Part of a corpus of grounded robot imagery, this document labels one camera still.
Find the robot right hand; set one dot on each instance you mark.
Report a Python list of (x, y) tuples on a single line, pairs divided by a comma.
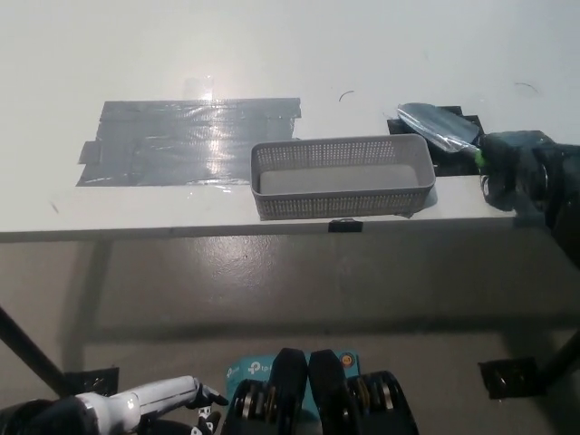
[(514, 167)]

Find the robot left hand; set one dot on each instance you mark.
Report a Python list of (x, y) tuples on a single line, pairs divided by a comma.
[(149, 396)]

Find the black tape patch on desk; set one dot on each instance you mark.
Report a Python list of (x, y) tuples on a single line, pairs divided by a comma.
[(453, 165)]

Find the black robot torso blocks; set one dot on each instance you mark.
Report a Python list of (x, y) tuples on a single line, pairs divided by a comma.
[(321, 394)]

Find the black floor tape patch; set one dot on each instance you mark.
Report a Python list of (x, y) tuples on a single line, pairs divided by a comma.
[(512, 378), (95, 380)]

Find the teal tp-link box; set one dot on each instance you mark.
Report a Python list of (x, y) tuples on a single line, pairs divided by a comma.
[(251, 369)]

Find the black table leg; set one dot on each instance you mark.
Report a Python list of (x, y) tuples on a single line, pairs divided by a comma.
[(564, 358), (31, 349)]

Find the grey perforated plastic basket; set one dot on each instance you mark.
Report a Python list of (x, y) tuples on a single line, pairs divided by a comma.
[(340, 179)]

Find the small black tape strip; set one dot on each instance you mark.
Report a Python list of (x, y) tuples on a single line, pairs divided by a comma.
[(346, 226)]

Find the large grey duct tape patch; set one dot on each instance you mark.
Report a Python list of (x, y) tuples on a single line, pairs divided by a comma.
[(172, 145)]

